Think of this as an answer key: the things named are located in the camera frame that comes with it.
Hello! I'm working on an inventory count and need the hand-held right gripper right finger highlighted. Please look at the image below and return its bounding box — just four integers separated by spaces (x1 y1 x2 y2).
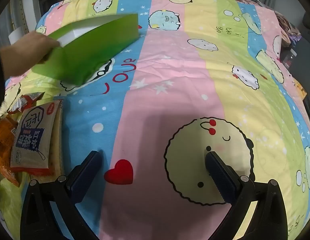
204 151 288 240

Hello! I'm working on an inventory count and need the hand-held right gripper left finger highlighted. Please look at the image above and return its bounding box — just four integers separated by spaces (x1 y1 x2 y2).
20 150 103 240

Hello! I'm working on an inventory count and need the beige packet with blue label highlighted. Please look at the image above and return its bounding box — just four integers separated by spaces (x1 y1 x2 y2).
10 100 64 175

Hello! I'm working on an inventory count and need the orange snack packet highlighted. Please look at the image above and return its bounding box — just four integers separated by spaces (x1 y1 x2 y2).
0 116 20 188

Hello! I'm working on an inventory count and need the red striped snack packet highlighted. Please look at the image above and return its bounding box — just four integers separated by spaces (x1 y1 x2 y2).
6 92 45 114

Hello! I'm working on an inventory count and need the green cardboard box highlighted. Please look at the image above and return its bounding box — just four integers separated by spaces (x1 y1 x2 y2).
30 14 140 87

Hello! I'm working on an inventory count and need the person's left hand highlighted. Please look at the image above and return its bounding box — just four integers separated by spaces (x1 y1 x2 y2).
0 32 61 77

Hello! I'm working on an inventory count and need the pastel printed blanket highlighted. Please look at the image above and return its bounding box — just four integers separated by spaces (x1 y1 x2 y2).
0 0 310 240

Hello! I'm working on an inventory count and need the small orange box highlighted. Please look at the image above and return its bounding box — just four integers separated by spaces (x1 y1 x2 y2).
298 82 307 101

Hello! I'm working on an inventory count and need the dark glossy packet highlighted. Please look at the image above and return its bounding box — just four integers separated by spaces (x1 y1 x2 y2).
283 49 296 68

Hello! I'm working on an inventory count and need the white panel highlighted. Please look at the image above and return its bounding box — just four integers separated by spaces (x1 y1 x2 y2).
8 26 29 47

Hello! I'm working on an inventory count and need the yellow pipe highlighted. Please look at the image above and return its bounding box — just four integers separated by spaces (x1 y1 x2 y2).
10 0 16 30

